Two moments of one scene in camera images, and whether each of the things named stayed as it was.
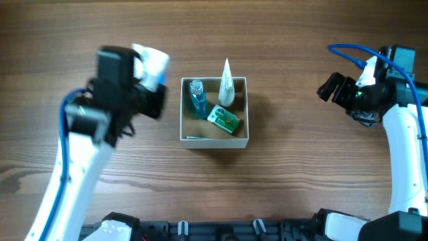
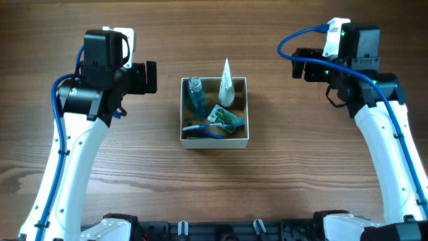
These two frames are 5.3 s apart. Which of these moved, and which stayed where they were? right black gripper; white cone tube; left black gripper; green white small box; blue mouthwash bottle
Moved: left black gripper; right black gripper
Stayed: white cone tube; green white small box; blue mouthwash bottle
